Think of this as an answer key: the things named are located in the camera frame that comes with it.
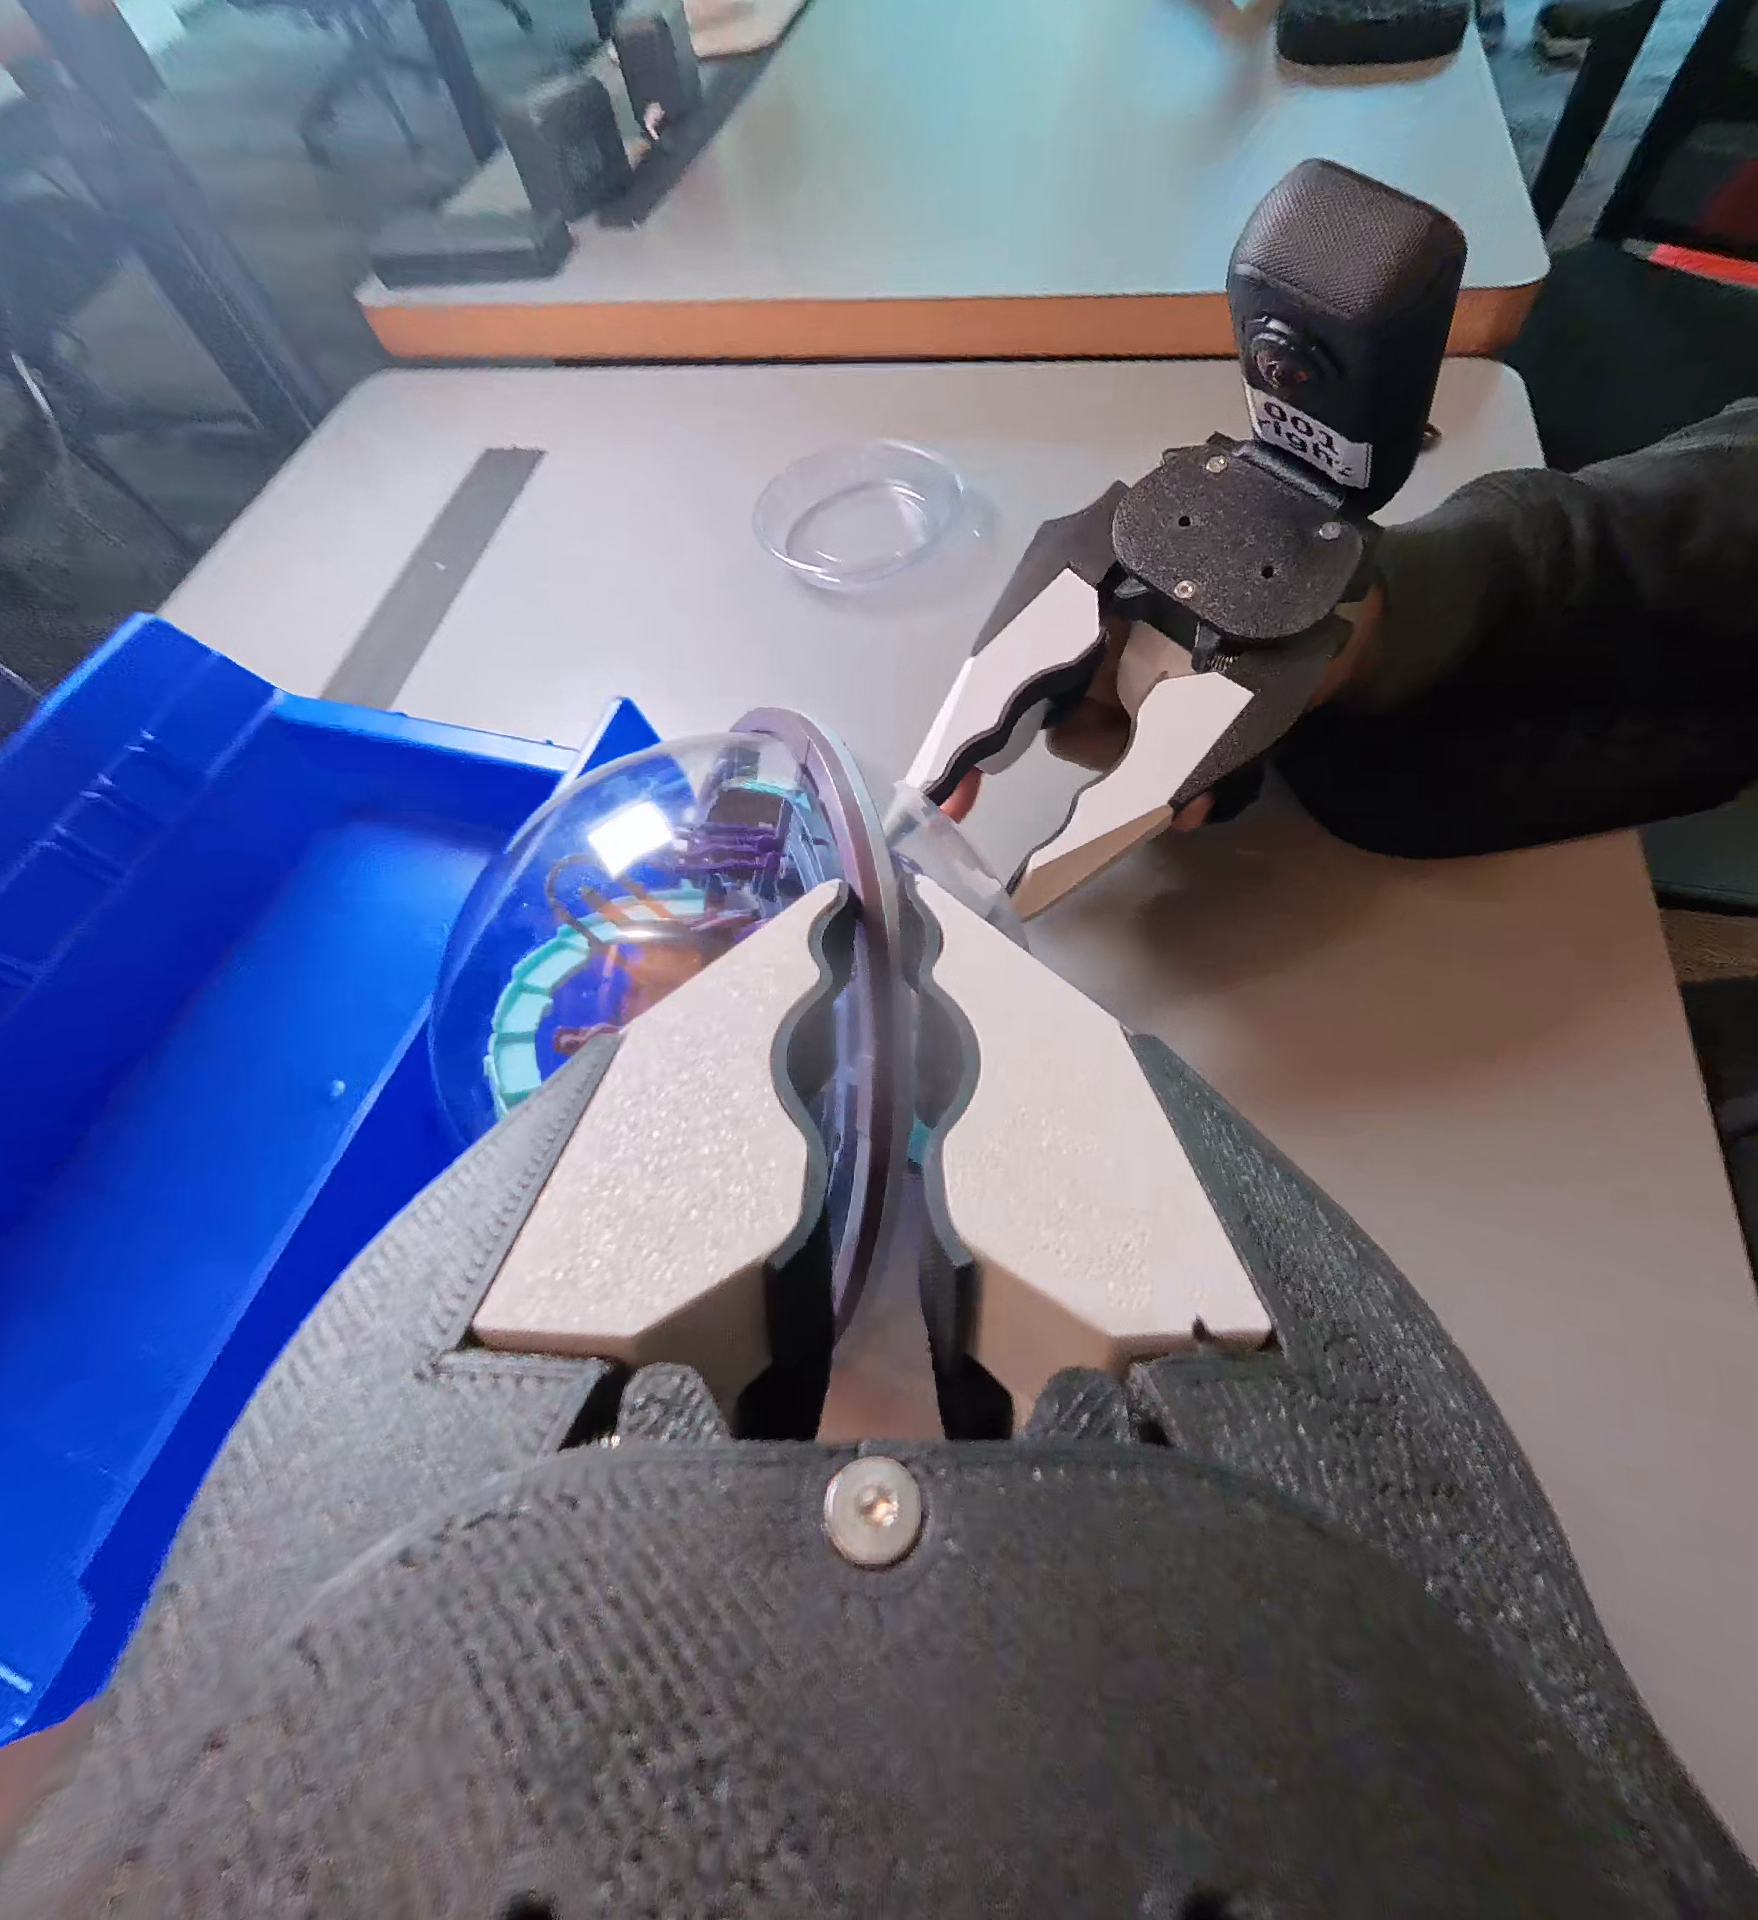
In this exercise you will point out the black power box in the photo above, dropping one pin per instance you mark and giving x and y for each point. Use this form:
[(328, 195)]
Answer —
[(658, 62), (564, 143)]

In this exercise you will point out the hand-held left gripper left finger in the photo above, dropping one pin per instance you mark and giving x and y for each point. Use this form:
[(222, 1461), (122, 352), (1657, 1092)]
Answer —
[(639, 1184)]

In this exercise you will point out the person's right forearm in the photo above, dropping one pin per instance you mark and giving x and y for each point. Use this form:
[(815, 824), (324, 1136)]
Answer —
[(1569, 647)]

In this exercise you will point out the clear plastic dish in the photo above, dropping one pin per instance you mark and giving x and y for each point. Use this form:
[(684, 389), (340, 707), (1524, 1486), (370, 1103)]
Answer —
[(871, 518)]

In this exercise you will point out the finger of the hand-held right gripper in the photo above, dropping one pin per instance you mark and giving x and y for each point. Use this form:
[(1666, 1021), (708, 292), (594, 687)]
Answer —
[(1163, 751), (1028, 660)]

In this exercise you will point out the flat black bar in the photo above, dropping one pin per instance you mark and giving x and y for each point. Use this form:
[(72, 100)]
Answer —
[(466, 252)]

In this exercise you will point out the black mesh office chair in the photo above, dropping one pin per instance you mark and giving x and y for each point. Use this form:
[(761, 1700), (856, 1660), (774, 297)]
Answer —
[(1720, 225)]

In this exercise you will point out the blue plastic bin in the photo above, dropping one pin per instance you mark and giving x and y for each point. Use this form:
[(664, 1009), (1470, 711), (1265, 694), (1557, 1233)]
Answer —
[(144, 1049)]

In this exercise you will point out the clear maze ball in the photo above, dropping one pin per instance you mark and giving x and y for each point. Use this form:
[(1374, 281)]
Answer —
[(564, 901)]

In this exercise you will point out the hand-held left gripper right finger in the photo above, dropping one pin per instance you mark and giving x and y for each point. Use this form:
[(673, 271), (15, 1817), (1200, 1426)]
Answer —
[(1104, 1200)]

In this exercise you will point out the person's right hand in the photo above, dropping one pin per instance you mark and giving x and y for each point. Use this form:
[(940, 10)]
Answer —
[(1092, 712)]

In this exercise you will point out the black dimpled wrist rest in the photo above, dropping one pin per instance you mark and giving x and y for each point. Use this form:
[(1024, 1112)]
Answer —
[(1367, 31)]

